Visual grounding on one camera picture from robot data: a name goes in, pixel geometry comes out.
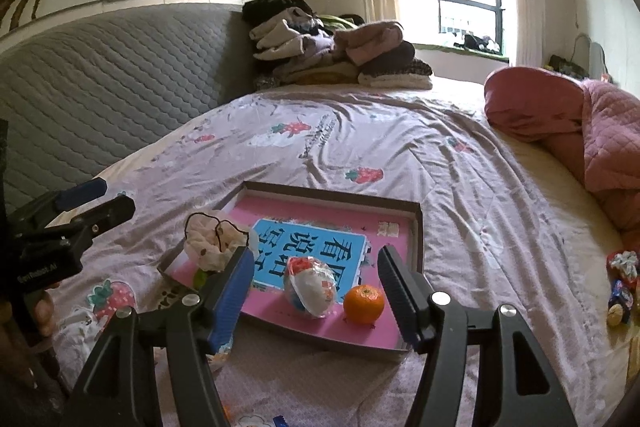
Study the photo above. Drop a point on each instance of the dark clothes on sill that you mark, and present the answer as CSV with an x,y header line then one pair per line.
x,y
475,43

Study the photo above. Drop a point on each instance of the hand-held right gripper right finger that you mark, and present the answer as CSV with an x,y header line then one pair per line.
x,y
400,297

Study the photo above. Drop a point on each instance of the pink tray box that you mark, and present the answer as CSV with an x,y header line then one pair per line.
x,y
418,237

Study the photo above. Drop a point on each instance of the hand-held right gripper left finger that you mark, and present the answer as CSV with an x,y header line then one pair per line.
x,y
232,297

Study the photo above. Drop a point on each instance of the strawberry printed bed sheet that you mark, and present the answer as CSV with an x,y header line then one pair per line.
x,y
400,147

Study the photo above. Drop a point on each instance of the bed with cream sheet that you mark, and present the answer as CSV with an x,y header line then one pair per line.
x,y
550,197

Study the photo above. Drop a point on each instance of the person's left hand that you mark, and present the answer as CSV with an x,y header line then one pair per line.
x,y
46,314

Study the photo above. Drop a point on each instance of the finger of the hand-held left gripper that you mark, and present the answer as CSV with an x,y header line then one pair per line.
x,y
80,194
110,212

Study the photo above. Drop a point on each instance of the pile of folded clothes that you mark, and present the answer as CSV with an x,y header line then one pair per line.
x,y
370,42

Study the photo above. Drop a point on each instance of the arched white frame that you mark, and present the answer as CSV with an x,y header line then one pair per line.
x,y
595,57

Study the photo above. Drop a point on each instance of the orange tangerine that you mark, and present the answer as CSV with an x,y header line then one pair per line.
x,y
364,304

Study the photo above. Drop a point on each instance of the red white toy egg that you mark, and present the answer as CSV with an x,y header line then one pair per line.
x,y
312,292

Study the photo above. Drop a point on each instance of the pink quilt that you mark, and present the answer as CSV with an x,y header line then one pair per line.
x,y
550,107

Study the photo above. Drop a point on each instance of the grey quilted headboard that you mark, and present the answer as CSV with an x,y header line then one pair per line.
x,y
125,72

